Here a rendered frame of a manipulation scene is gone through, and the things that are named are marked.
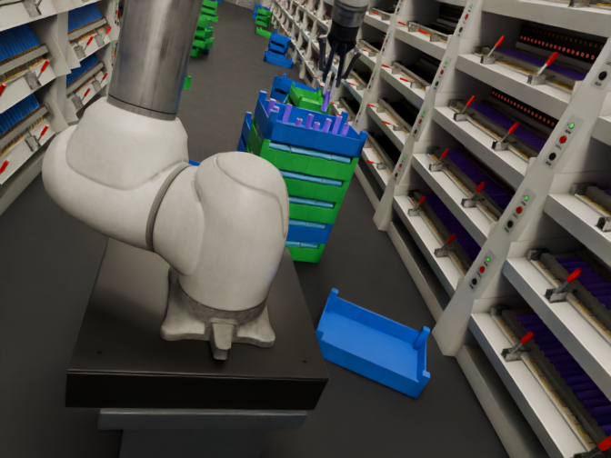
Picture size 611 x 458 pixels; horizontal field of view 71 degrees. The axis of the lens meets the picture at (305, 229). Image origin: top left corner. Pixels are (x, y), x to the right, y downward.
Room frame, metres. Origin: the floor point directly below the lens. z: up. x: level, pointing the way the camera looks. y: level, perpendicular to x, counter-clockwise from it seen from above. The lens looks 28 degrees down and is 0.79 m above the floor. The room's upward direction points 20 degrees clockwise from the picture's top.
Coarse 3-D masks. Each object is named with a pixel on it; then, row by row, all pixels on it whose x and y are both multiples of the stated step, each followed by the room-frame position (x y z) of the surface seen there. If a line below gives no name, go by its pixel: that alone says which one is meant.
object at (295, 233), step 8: (328, 224) 1.26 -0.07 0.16; (288, 232) 1.21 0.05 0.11; (296, 232) 1.22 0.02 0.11; (304, 232) 1.23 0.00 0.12; (312, 232) 1.24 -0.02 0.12; (320, 232) 1.25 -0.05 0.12; (328, 232) 1.27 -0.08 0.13; (296, 240) 1.22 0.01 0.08; (304, 240) 1.23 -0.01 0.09; (312, 240) 1.25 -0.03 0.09; (320, 240) 1.26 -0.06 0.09
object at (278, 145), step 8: (256, 128) 1.29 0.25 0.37; (272, 144) 1.16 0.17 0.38; (280, 144) 1.18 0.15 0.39; (288, 144) 1.21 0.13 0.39; (296, 152) 1.20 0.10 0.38; (304, 152) 1.20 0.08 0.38; (312, 152) 1.22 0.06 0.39; (320, 152) 1.23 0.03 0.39; (328, 152) 1.26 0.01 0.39; (336, 160) 1.25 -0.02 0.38; (344, 160) 1.26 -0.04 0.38
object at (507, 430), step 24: (408, 240) 1.58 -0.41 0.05; (408, 264) 1.44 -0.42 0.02; (432, 288) 1.28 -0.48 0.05; (432, 312) 1.20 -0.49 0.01; (480, 360) 0.99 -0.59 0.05; (480, 384) 0.91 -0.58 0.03; (504, 384) 0.92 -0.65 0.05; (504, 408) 0.83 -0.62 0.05; (504, 432) 0.78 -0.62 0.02; (528, 432) 0.78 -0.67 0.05; (528, 456) 0.71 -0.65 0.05
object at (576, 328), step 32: (512, 256) 1.02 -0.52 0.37; (544, 256) 1.00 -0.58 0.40; (576, 256) 1.02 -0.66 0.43; (544, 288) 0.91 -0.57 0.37; (576, 288) 0.89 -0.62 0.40; (608, 288) 0.91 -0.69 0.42; (544, 320) 0.85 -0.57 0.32; (576, 320) 0.81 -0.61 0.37; (608, 320) 0.79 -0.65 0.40; (576, 352) 0.74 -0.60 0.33; (608, 352) 0.72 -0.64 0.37; (608, 384) 0.66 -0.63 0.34
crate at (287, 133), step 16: (256, 112) 1.30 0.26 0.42; (272, 112) 1.15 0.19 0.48; (304, 112) 1.39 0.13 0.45; (272, 128) 1.15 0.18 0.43; (288, 128) 1.17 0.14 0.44; (304, 128) 1.19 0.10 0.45; (320, 128) 1.42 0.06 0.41; (352, 128) 1.37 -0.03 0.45; (304, 144) 1.19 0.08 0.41; (320, 144) 1.21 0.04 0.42; (336, 144) 1.23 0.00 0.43; (352, 144) 1.25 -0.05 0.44
